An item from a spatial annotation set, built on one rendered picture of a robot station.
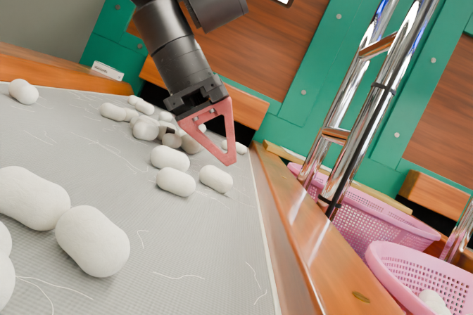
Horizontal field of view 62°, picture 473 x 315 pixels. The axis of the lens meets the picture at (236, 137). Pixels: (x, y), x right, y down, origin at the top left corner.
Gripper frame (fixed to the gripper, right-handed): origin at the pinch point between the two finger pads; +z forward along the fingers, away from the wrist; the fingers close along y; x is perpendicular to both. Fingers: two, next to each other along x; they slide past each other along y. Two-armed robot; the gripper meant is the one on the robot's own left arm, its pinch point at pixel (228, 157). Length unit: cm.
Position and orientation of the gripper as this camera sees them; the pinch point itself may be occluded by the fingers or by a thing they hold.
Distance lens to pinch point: 47.6
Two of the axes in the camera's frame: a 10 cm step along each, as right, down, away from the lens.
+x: -9.0, 4.4, 0.3
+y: 0.0, -0.7, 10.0
